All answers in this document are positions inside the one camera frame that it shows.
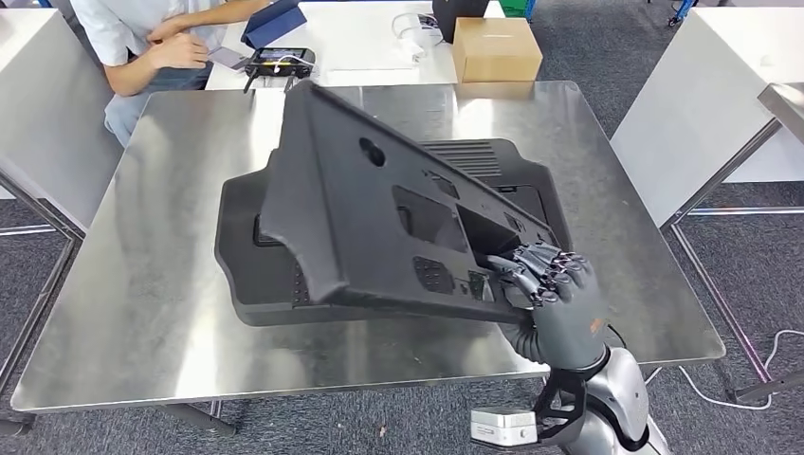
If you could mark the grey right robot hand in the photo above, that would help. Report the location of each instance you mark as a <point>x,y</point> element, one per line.
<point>571,326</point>

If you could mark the black plastic plate frame part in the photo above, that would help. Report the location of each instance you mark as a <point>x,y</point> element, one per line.
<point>352,207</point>

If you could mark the brown cardboard box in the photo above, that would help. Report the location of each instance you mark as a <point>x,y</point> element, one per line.
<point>496,50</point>

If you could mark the stainless steel table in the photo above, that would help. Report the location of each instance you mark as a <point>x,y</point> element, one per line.
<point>44,295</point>
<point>157,301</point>
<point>782,100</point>

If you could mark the white charger block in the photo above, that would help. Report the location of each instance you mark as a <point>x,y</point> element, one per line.
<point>414,50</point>

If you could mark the black foam engine cover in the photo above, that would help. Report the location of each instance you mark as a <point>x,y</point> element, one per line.
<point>251,282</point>

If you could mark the green plastic crate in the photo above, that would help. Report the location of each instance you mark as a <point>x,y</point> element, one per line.
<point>515,6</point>

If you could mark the black object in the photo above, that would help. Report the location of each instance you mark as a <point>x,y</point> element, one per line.
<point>458,16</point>

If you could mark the white table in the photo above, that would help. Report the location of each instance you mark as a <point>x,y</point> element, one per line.
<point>358,44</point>

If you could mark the black remote controller with antennas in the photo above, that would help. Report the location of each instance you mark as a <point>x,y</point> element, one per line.
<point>279,63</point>

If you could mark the dark blue tablet case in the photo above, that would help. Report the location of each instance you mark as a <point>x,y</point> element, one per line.
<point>273,22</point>

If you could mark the lilac smartphone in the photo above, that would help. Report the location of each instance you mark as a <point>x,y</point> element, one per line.
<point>227,58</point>

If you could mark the seated person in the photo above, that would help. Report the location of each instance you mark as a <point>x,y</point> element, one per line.
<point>119,25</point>

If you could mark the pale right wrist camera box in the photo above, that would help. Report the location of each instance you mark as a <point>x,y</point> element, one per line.
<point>502,428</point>

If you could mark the blue frame leg with caster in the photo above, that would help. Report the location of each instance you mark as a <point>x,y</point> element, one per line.
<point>683,9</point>

